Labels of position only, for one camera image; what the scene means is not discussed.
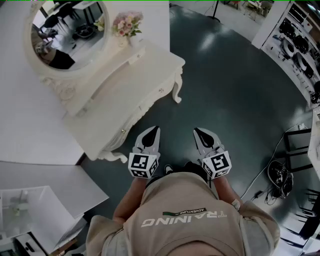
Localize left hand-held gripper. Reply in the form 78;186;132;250
128;126;161;179

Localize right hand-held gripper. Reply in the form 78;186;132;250
193;127;231;180

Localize white dressing table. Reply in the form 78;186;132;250
41;38;186;165

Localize person's left forearm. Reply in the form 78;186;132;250
113;175;151;222

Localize person's right forearm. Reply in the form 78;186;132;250
211;174;245;208

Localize person's black trousers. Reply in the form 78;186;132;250
183;161;208;181

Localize person's beige printed shirt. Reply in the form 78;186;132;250
86;172;281;256

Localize white vase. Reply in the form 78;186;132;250
116;34;133;49

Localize pink flower bouquet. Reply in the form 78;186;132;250
111;10;145;38

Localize black floor stand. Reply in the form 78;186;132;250
206;0;221;22

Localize white shelving rack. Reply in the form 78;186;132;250
251;0;320;110

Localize oval white framed mirror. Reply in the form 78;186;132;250
23;0;111;106

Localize long white cable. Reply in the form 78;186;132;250
241;124;304;201

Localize black basket of cables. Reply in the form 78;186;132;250
266;159;294;200

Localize black metal frame stand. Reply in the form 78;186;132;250
283;130;315;173

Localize person's grey backpack strap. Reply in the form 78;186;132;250
238;217;267;256
106;226;127;256

